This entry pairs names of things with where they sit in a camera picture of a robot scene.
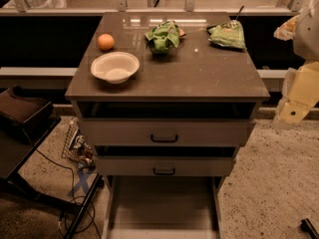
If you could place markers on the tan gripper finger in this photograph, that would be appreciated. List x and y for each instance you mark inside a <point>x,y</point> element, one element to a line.
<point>286,31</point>
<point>300,93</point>

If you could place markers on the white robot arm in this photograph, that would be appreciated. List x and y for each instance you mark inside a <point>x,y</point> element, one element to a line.
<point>306,36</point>

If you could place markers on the grey drawer cabinet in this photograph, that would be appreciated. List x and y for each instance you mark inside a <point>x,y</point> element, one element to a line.
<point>193,72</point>

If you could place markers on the open bottom drawer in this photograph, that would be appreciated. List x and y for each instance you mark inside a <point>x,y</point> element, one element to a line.
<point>149,207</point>

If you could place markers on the middle drawer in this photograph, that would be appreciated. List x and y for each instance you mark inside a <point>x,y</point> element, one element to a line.
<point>187,161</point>

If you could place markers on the top drawer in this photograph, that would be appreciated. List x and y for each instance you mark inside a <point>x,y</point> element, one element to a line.
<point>196,124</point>

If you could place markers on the dark brown bag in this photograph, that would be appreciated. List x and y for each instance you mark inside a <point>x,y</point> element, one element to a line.
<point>22,113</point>

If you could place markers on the black spoon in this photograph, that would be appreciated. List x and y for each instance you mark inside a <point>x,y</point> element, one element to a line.
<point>237,15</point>

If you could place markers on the black object on floor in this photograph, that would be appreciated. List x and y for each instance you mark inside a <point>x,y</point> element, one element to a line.
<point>308,227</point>

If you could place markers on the white bowl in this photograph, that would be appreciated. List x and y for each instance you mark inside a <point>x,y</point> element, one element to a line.
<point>115,67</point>

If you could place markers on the orange fruit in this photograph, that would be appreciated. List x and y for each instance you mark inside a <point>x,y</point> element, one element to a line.
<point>106,42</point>

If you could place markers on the black side table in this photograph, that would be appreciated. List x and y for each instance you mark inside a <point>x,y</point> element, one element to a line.
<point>48,172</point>

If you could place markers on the black top drawer handle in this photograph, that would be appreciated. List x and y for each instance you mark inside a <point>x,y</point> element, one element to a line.
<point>164,139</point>

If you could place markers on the black drawer handle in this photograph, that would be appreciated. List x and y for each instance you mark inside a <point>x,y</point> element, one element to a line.
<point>164,139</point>
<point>164,171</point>

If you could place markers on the black middle drawer handle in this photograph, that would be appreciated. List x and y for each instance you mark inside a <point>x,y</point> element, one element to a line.
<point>164,171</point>

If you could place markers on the wire basket with snacks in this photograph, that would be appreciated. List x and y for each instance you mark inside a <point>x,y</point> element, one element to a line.
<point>75,148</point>

